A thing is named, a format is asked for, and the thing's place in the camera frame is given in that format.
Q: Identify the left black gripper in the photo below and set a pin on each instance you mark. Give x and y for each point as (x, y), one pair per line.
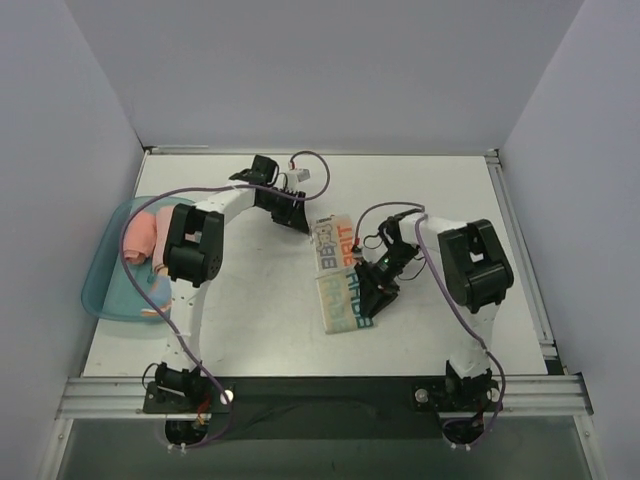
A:
(291, 213)

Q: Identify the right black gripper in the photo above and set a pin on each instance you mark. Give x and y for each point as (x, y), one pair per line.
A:
(375, 282)

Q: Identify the white rabbit print towel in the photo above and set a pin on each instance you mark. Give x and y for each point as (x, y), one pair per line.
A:
(337, 281)

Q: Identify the orange polka dot towel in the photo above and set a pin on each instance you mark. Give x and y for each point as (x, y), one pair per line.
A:
(160, 293)

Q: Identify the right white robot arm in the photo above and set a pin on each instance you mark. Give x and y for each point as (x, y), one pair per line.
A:
(472, 271)

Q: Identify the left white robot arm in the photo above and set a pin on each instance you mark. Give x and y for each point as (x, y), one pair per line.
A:
(189, 252)

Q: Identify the pink rolled towel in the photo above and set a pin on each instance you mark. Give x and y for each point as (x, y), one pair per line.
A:
(163, 220)

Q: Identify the salmon rolled towel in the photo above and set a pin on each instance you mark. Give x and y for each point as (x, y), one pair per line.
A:
(140, 238)

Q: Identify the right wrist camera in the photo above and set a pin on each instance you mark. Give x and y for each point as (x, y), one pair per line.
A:
(357, 253)

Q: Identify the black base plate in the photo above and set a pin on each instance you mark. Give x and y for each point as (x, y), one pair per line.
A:
(195, 411)

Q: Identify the aluminium front rail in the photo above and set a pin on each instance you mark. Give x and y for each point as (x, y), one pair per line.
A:
(123, 397)

